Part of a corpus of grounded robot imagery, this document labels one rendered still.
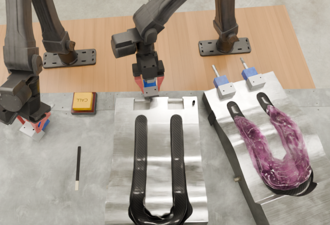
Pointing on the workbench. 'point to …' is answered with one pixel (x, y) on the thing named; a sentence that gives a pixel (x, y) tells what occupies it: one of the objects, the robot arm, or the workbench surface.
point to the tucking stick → (77, 168)
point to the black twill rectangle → (211, 117)
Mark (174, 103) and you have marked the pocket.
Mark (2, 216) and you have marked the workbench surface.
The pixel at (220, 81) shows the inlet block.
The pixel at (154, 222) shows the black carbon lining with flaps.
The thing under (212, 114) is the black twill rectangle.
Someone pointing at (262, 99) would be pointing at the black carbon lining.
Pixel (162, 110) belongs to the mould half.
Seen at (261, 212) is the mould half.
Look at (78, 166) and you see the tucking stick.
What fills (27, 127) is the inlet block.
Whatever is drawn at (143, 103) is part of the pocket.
